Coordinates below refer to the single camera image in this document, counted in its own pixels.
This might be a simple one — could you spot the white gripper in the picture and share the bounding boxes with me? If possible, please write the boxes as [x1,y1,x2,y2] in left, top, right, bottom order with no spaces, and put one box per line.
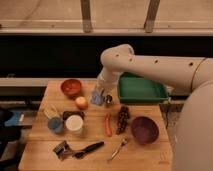
[95,68,120,94]

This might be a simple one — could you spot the blue sponge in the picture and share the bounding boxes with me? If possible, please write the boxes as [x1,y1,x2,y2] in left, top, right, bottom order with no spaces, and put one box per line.
[90,89,104,106]

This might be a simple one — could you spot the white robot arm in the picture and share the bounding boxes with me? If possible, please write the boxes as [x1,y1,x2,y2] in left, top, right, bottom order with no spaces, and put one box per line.
[97,44,213,171]

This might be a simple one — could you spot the small metal cup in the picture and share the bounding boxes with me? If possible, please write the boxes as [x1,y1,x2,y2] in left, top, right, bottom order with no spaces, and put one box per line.
[104,95,113,106]

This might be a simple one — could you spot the white plastic cup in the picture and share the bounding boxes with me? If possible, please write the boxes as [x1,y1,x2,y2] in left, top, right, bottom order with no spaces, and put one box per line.
[65,115,84,135]

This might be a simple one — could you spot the blue plastic cup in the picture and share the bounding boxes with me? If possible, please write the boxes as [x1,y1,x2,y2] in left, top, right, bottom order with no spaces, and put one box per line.
[47,117,64,134]

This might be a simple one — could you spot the green plastic tray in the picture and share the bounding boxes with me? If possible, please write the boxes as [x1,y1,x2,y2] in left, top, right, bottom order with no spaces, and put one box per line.
[117,73,169,103]

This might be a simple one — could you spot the red yellow apple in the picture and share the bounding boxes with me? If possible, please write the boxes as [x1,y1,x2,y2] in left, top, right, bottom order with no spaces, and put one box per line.
[75,96,88,110]

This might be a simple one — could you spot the red bowl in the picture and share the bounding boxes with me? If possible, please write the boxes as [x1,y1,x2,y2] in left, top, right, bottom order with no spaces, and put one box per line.
[60,79,82,98]

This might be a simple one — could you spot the dark red grape bunch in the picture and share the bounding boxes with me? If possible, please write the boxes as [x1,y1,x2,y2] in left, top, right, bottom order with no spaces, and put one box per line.
[116,106,130,135]

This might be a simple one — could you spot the orange carrot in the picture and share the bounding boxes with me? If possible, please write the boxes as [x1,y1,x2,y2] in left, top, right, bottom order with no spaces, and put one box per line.
[105,113,113,137]

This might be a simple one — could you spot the dark brown block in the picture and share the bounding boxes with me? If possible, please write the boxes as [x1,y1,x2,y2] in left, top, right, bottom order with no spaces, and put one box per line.
[62,111,85,120]

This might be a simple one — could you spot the metal fork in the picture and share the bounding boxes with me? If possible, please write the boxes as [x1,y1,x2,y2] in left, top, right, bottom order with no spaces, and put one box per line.
[107,138,129,163]

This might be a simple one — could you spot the purple bowl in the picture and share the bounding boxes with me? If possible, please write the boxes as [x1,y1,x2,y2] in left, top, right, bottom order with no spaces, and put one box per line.
[131,116,159,145]

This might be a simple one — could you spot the yellow banana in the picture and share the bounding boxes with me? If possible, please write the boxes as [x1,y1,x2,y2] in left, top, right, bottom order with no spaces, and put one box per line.
[44,105,60,119]

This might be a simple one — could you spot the black metal clip tool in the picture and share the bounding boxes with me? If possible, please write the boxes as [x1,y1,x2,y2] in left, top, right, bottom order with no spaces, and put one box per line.
[53,141,74,161]

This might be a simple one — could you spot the black chair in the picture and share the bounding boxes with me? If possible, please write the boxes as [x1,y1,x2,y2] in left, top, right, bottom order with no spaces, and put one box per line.
[0,107,21,171]

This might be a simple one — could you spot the black handled spoon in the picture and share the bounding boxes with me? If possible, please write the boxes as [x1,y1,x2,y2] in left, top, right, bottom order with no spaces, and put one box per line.
[74,141,104,159]

